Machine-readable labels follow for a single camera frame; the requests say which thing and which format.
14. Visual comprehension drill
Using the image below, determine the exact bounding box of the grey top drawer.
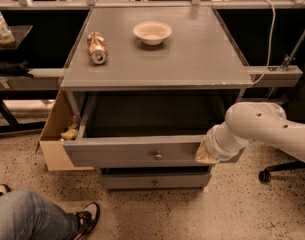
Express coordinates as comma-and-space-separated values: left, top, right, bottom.
64, 90, 236, 168

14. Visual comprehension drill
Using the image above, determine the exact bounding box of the grey drawer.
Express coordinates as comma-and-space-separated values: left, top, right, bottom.
64, 90, 236, 168
100, 166, 211, 190

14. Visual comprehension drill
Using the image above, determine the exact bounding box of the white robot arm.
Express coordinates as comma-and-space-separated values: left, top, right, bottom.
195, 102, 305, 164

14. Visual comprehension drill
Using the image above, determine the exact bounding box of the round metal drawer knob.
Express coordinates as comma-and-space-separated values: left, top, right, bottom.
154, 150, 163, 161

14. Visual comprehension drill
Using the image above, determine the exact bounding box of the grey bottom drawer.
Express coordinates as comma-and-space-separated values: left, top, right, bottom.
100, 166, 211, 190

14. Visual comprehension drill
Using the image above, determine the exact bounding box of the bottom drawer metal knob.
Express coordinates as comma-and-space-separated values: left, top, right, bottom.
152, 180, 160, 187

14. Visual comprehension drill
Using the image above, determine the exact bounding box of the grey wooden cabinet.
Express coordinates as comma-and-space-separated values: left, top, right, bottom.
58, 5, 255, 192

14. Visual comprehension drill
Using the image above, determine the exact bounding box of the black office chair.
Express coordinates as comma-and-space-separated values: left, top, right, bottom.
257, 63, 305, 183

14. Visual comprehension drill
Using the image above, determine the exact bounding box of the metal clamp rod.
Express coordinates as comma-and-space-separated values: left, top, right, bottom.
279, 29, 305, 71

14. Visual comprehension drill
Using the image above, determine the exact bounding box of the black white right shoe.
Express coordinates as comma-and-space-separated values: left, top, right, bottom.
73, 202, 100, 240

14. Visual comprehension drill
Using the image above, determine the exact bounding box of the black white shoe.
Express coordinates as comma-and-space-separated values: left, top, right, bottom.
73, 202, 100, 240
0, 184, 11, 196

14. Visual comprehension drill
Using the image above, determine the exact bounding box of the white ceramic bowl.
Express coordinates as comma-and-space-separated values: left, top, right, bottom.
133, 21, 172, 46

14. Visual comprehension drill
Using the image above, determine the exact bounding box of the yellow item in box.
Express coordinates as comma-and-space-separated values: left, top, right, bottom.
61, 117, 78, 140

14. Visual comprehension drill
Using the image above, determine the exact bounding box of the brown cardboard box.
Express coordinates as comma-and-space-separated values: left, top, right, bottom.
38, 91, 92, 171

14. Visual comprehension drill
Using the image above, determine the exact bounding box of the crushed gold drink can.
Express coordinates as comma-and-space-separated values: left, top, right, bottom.
87, 32, 108, 65

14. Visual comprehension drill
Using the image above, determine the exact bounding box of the blue jeans leg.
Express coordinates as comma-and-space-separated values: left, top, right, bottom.
0, 190, 79, 240

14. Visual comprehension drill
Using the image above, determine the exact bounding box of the black white left shoe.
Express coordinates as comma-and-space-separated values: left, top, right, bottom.
0, 184, 11, 196

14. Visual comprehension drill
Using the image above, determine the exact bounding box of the small black side table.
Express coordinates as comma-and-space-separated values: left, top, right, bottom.
0, 25, 45, 134

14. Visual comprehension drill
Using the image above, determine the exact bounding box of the plastic drink bottle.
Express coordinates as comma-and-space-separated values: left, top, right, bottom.
0, 11, 15, 45

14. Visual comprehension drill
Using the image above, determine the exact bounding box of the white cable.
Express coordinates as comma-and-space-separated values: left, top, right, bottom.
252, 0, 277, 86

